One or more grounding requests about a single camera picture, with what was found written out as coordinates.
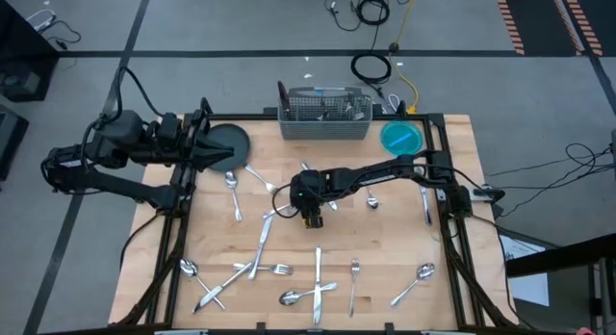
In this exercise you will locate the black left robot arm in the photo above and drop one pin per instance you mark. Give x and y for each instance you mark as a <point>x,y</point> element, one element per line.
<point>120,186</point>

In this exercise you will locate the black workbench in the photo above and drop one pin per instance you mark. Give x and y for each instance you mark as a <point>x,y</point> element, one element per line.
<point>558,258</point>

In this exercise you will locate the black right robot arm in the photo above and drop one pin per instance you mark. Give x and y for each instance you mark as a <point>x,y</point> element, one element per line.
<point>385,171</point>

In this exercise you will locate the dark grey plate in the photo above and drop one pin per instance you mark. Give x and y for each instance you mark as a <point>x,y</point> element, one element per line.
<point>238,137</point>

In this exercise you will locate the grey plastic cutlery basket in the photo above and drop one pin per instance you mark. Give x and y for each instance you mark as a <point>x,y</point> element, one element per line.
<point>327,130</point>

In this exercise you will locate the teal translucent plate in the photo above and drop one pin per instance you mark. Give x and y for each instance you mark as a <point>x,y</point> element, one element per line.
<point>402,138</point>

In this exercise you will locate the black desk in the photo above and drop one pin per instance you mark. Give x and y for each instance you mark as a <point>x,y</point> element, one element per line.
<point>24,60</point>

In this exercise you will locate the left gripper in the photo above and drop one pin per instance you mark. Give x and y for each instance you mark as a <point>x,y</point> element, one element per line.
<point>192,137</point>

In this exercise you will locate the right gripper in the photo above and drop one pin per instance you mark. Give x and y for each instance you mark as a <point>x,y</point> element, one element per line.
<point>308,190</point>

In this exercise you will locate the white paper sheet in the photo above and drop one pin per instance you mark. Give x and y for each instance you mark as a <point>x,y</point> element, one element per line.
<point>529,282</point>

